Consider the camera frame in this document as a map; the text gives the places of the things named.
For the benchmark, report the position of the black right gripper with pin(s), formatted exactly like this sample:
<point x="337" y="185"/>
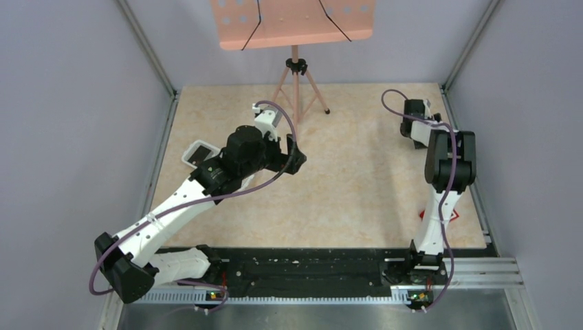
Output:
<point x="410" y="108"/>

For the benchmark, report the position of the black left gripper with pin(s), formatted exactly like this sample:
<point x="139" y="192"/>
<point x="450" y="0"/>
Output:
<point x="294" y="155"/>

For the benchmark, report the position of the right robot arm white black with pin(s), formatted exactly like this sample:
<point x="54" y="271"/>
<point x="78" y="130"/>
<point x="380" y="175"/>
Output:
<point x="450" y="167"/>

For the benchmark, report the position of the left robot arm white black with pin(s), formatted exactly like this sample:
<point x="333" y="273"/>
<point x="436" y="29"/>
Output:
<point x="130" y="261"/>

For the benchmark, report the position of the black card in basket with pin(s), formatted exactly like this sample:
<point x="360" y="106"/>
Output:
<point x="199" y="155"/>

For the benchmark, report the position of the red plastic basket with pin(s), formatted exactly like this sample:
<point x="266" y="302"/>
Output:
<point x="434" y="217"/>

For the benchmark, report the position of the white plastic basket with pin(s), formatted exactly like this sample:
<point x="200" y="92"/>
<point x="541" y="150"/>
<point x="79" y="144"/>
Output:
<point x="193" y="146"/>

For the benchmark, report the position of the pink music stand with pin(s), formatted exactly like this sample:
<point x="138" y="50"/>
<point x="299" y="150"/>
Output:
<point x="251" y="25"/>

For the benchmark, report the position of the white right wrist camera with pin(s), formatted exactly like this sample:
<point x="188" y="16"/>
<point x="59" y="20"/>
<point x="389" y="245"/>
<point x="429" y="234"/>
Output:
<point x="427" y="111"/>

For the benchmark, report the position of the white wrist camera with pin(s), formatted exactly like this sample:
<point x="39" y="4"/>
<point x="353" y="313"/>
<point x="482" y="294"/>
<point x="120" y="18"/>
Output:
<point x="266" y="120"/>
<point x="427" y="111"/>

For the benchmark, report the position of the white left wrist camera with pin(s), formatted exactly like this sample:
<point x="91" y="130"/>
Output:
<point x="266" y="120"/>

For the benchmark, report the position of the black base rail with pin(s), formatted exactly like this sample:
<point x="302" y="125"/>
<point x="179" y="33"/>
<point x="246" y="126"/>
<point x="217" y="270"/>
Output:
<point x="261" y="272"/>

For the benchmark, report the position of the aluminium frame rail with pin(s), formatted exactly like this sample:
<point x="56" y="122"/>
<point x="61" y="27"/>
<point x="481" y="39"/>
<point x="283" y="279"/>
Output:
<point x="462" y="274"/>

